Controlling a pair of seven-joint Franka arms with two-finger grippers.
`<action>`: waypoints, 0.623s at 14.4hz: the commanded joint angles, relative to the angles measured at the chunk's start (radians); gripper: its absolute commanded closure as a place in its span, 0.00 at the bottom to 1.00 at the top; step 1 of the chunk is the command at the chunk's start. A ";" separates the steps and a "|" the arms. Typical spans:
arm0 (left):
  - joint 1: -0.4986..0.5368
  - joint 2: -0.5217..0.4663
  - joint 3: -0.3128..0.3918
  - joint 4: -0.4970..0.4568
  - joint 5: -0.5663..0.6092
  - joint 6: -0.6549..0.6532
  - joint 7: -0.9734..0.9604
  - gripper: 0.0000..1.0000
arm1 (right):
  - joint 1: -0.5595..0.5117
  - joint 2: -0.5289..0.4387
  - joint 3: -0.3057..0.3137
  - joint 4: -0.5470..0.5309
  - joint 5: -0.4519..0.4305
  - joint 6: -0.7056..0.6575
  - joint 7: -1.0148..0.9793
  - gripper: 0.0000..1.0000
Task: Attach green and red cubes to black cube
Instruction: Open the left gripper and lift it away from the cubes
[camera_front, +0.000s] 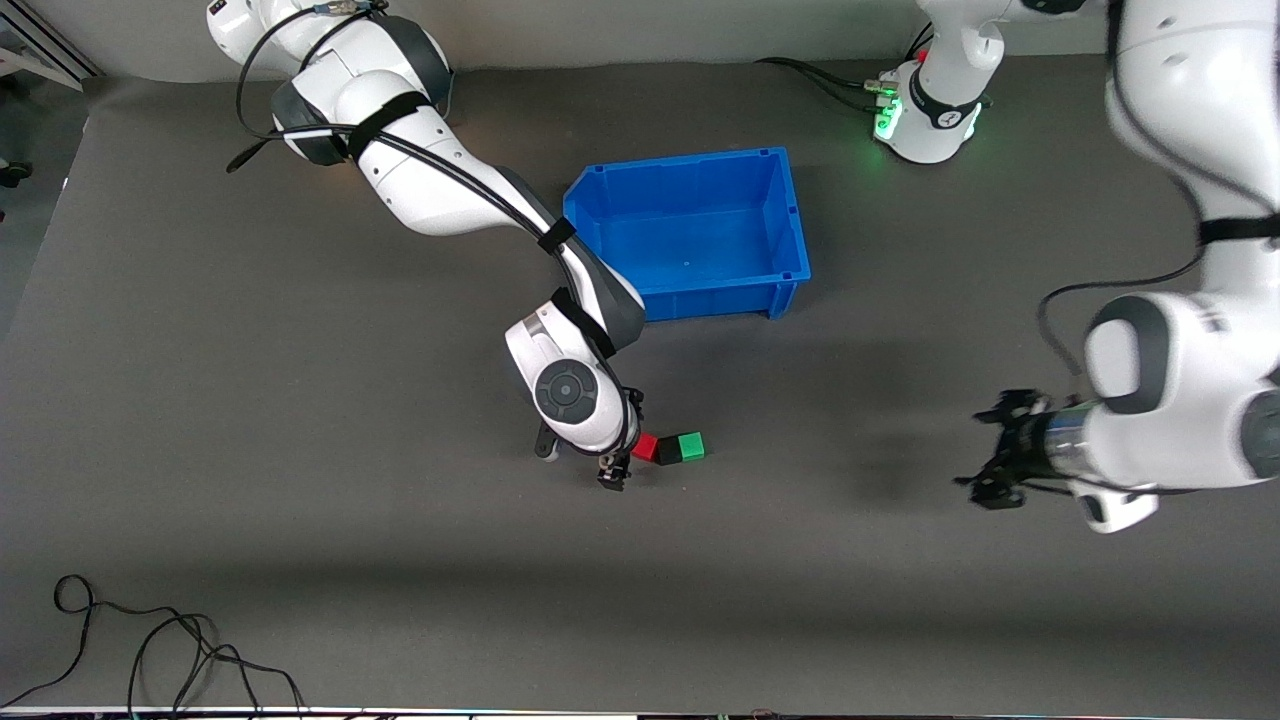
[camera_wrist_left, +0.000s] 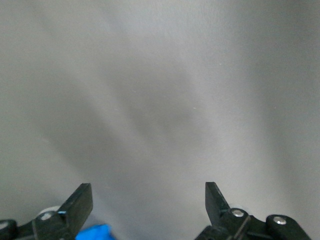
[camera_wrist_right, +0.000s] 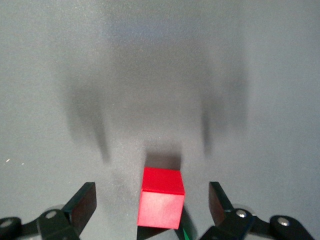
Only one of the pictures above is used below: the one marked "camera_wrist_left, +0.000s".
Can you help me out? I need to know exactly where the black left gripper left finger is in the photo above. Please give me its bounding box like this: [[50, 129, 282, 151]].
[[0, 183, 94, 240]]

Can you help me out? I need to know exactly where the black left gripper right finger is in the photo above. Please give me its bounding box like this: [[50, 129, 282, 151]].
[[194, 181, 312, 240]]

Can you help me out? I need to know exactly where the dark grey table mat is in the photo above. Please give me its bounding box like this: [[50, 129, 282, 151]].
[[0, 0, 320, 240]]

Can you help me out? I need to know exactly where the blue plastic storage bin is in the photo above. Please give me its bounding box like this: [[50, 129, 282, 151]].
[[74, 223, 113, 240]]

